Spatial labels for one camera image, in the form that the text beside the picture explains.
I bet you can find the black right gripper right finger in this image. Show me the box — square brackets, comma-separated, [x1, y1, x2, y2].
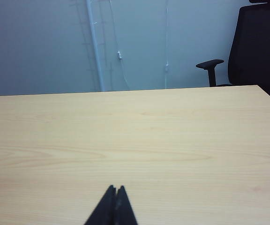
[113, 185, 139, 225]

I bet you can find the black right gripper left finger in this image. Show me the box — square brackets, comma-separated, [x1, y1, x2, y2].
[84, 185, 115, 225]

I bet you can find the black mesh office chair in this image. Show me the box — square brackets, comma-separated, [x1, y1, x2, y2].
[195, 0, 270, 110]

